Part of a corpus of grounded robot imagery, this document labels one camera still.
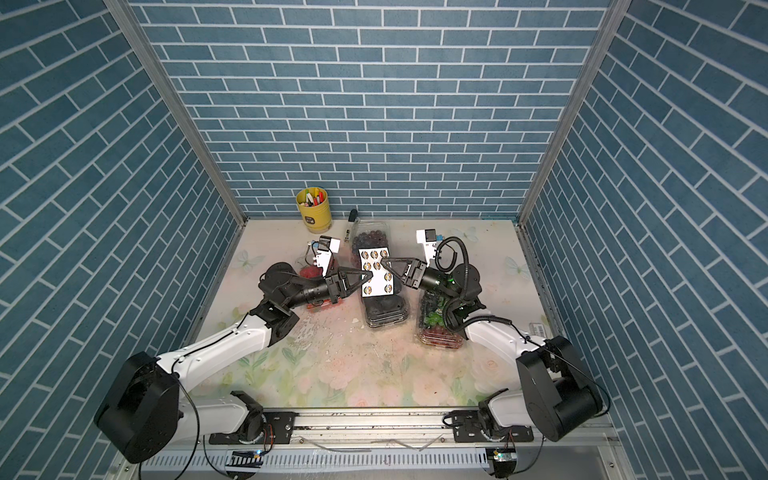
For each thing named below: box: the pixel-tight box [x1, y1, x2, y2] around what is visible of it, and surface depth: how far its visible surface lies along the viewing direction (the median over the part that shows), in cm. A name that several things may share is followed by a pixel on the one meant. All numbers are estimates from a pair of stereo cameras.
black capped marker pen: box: [344, 208, 358, 243], surface depth 118 cm
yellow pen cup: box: [295, 186, 332, 234], surface depth 113 cm
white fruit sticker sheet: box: [358, 247, 394, 298], surface depth 70 cm
